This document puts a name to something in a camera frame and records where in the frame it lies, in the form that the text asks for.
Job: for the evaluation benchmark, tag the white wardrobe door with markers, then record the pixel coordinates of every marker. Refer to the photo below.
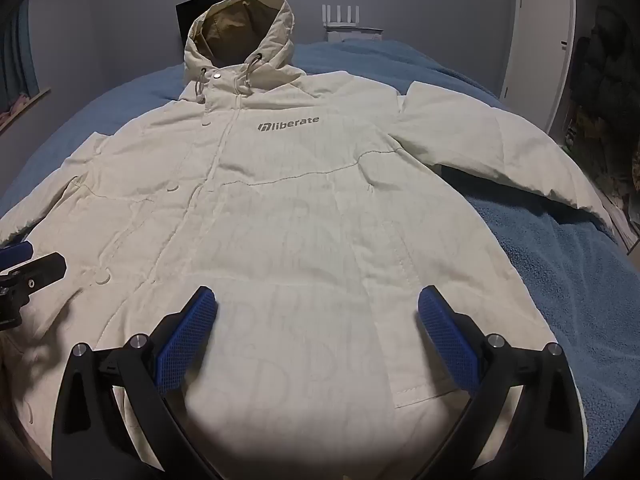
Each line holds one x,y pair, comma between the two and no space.
539,59

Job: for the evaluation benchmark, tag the cream hooded puffer jacket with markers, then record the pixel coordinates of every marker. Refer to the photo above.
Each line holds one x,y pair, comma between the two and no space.
314,208

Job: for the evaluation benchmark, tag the teal curtain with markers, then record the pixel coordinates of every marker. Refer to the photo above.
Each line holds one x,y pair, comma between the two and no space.
17,71

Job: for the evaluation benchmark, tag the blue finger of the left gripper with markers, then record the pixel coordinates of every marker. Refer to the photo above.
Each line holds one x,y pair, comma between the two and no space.
34,275
13,255

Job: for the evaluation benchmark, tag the hanging clothes in wardrobe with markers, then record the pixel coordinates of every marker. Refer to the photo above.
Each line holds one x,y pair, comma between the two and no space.
604,85

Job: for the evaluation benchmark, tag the blue fleece bed blanket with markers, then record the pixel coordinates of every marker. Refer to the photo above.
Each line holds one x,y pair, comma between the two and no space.
579,278

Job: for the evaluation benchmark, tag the wooden wall shelf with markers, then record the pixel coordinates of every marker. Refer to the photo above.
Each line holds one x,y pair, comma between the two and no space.
21,106

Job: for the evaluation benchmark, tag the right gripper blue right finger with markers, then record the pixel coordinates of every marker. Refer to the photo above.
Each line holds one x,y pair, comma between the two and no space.
545,438

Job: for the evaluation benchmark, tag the black wall monitor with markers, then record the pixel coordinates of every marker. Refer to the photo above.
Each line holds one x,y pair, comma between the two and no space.
188,11

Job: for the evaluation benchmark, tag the white cabinet under router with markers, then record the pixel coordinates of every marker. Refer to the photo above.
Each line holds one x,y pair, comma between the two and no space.
342,34

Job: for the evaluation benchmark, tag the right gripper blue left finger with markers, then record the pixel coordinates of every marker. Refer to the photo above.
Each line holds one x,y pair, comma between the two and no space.
90,439

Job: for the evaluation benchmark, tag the white wifi router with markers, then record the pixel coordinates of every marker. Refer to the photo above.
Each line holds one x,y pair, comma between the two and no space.
340,16

